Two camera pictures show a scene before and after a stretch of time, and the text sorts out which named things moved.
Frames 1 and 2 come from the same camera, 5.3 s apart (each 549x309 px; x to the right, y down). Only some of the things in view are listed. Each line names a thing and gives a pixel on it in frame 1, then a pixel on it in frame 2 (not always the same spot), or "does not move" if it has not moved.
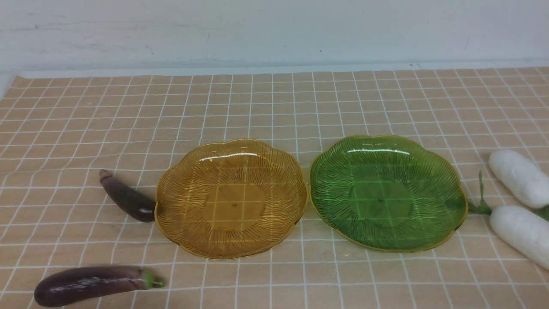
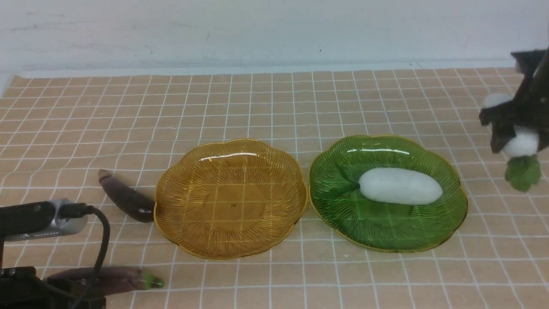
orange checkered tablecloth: x=57 y=133 does not move
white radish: x=520 y=180 → x=523 y=169
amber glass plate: x=231 y=199 does not move
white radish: x=525 y=234 → x=400 y=186
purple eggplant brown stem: x=128 y=200 does not move
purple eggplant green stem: x=62 y=287 does not move
